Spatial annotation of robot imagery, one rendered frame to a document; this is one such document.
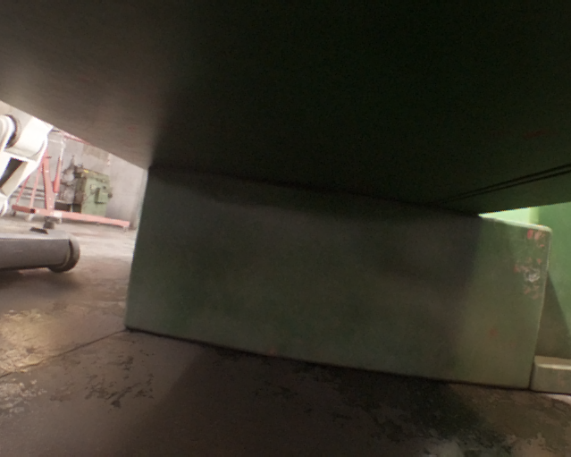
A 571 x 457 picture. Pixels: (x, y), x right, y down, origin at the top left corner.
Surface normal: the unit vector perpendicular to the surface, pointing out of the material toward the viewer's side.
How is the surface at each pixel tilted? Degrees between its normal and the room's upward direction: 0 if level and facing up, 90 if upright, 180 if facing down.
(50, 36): 180
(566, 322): 90
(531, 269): 90
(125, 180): 90
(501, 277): 90
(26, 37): 180
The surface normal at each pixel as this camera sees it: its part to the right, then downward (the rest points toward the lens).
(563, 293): -0.04, -0.04
